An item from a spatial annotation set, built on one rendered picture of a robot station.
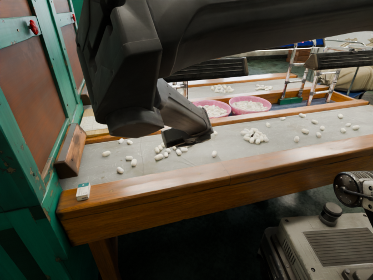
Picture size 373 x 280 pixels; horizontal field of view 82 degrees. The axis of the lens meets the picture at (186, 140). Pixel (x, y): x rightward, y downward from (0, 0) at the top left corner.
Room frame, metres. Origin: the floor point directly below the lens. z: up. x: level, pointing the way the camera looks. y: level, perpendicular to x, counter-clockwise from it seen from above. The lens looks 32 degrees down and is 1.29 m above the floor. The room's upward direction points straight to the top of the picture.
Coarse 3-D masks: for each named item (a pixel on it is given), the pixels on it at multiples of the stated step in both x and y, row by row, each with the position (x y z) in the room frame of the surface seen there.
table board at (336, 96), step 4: (336, 92) 1.59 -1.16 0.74; (332, 96) 1.61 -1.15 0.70; (336, 96) 1.58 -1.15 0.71; (340, 96) 1.55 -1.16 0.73; (344, 96) 1.52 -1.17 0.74; (348, 96) 1.51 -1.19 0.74; (332, 100) 1.59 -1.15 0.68; (336, 100) 1.56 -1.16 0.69; (340, 100) 1.54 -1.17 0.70; (344, 100) 1.51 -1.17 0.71; (348, 100) 1.48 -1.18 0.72; (352, 100) 1.45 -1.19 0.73
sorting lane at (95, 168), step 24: (264, 120) 1.11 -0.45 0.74; (288, 120) 1.11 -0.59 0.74; (336, 120) 1.11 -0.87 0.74; (360, 120) 1.11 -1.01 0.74; (96, 144) 0.85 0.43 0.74; (120, 144) 0.85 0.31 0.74; (144, 144) 0.85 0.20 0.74; (216, 144) 0.85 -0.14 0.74; (240, 144) 0.85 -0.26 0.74; (264, 144) 0.85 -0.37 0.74; (288, 144) 0.85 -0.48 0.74; (312, 144) 0.85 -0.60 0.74; (96, 168) 0.68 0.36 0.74; (144, 168) 0.68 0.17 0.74; (168, 168) 0.68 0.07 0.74
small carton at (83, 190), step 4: (80, 184) 0.54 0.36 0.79; (84, 184) 0.54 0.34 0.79; (88, 184) 0.54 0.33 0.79; (80, 188) 0.52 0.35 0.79; (84, 188) 0.52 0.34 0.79; (88, 188) 0.52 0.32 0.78; (80, 192) 0.50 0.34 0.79; (84, 192) 0.50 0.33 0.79; (88, 192) 0.51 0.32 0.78; (76, 196) 0.48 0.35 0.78; (80, 196) 0.49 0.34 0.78; (84, 196) 0.49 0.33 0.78; (88, 196) 0.49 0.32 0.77; (80, 200) 0.48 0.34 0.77
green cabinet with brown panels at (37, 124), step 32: (0, 0) 0.66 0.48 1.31; (32, 0) 0.88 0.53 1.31; (64, 0) 1.53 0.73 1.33; (0, 32) 0.56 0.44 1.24; (32, 32) 0.78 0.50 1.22; (64, 32) 1.30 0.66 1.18; (0, 64) 0.52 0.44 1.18; (32, 64) 0.71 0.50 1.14; (64, 64) 1.09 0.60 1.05; (0, 96) 0.45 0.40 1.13; (32, 96) 0.63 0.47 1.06; (64, 96) 0.90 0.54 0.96; (0, 128) 0.40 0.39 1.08; (32, 128) 0.55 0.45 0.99; (64, 128) 0.77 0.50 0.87; (0, 160) 0.39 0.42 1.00; (32, 160) 0.45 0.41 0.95; (0, 192) 0.38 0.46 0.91; (32, 192) 0.40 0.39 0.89
